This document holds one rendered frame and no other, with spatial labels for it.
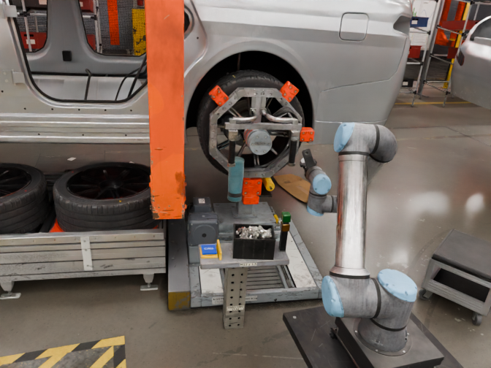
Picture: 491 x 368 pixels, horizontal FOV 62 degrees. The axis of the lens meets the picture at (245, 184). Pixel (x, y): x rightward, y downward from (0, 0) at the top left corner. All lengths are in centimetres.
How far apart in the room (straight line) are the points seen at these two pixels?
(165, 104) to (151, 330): 115
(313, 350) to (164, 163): 108
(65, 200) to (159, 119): 82
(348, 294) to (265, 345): 77
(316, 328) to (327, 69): 149
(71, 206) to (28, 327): 65
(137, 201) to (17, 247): 65
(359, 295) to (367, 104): 148
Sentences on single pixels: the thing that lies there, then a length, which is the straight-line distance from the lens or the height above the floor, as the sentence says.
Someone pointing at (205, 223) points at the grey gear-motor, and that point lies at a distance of 238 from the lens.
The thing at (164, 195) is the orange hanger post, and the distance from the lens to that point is 209.
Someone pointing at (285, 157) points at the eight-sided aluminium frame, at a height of 71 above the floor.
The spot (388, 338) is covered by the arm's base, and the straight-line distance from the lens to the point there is 175.
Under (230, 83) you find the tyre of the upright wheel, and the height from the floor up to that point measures 113.
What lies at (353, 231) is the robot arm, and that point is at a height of 83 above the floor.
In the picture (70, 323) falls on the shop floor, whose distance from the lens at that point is 242.
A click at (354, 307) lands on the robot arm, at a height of 60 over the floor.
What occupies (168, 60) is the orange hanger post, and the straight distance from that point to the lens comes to 189.
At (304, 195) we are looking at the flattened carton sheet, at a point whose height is 1.
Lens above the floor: 160
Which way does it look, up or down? 25 degrees down
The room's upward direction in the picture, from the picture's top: 4 degrees clockwise
